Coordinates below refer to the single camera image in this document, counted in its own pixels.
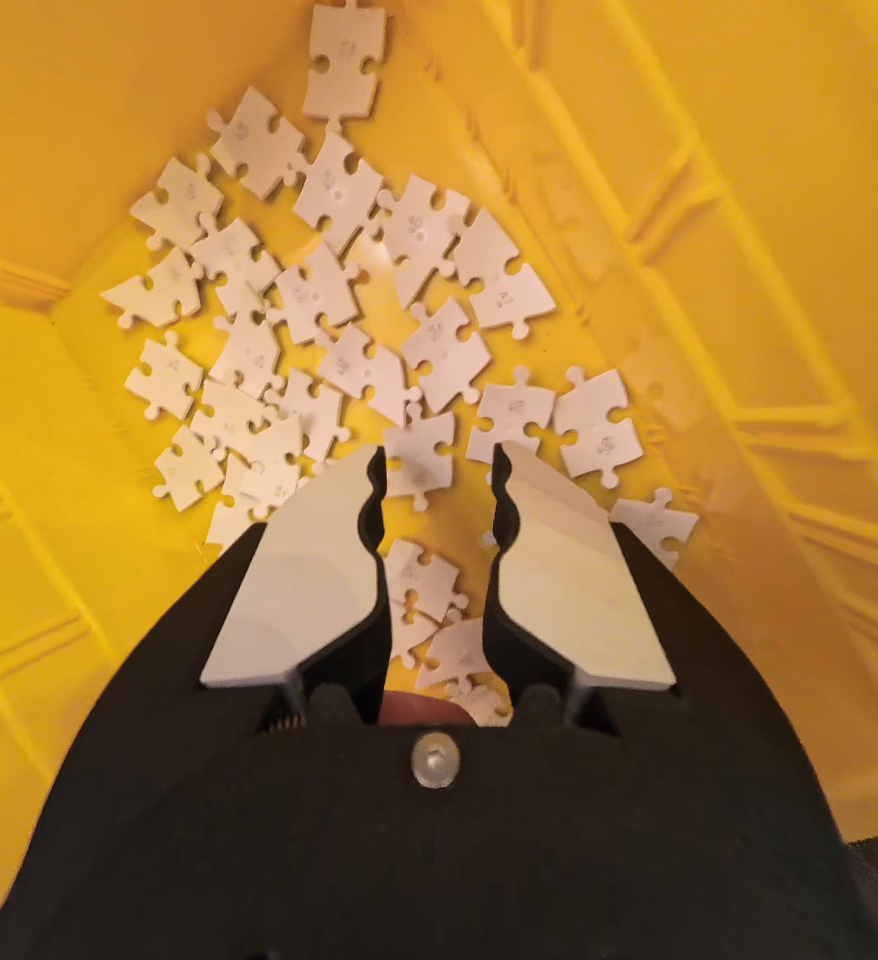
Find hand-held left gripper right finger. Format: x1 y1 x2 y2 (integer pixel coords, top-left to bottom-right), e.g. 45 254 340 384
482 441 678 725

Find yellow plastic bin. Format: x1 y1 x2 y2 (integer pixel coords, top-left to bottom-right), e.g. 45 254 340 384
0 0 878 960

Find pile of white puzzle pieces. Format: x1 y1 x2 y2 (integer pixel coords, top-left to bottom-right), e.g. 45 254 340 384
100 0 701 727

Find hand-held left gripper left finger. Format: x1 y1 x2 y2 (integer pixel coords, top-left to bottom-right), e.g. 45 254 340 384
199 444 393 727

